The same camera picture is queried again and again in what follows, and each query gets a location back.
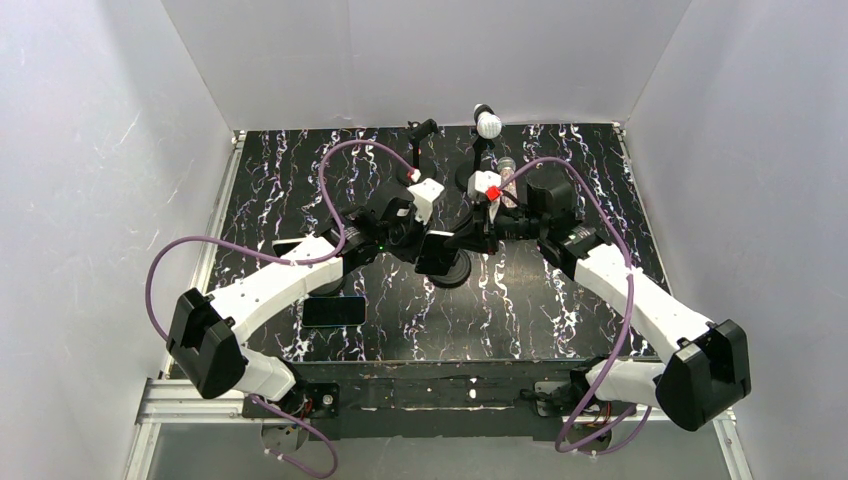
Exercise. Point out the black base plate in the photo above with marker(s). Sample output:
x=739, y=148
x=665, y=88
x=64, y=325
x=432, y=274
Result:
x=427, y=399

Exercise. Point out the black phone stand front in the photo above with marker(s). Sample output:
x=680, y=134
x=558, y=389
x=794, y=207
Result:
x=330, y=289

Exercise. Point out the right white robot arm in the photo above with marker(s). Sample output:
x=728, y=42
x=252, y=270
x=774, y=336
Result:
x=703, y=366

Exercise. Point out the black microphone stand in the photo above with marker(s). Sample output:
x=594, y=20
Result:
x=468, y=168

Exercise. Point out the black stand back middle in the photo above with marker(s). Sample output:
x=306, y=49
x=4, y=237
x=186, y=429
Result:
x=417, y=133

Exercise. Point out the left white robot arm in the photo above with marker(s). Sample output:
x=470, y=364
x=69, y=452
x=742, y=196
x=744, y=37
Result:
x=209, y=332

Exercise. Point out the black phone pink edge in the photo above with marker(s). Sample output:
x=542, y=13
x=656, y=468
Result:
x=282, y=247

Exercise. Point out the glitter microphone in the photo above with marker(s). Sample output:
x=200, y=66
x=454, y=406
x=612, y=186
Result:
x=506, y=167

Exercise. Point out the black phone stand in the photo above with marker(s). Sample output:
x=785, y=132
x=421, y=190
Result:
x=456, y=276
x=330, y=289

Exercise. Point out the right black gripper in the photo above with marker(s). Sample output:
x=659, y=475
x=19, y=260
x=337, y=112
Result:
x=486, y=226

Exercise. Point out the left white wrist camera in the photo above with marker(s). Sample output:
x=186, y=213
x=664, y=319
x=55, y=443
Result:
x=426, y=195

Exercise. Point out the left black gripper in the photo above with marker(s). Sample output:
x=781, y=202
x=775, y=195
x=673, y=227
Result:
x=411, y=234

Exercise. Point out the black phone silver edge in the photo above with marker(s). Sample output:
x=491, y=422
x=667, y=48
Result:
x=435, y=257

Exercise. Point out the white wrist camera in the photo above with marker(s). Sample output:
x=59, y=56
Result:
x=426, y=195
x=484, y=188

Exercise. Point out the black phone blue edge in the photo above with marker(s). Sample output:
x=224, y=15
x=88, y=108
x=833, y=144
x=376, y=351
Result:
x=334, y=312

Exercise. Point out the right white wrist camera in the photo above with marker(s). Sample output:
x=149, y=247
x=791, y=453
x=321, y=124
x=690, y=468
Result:
x=484, y=188

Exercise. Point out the white microphone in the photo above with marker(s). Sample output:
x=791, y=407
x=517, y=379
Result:
x=488, y=125

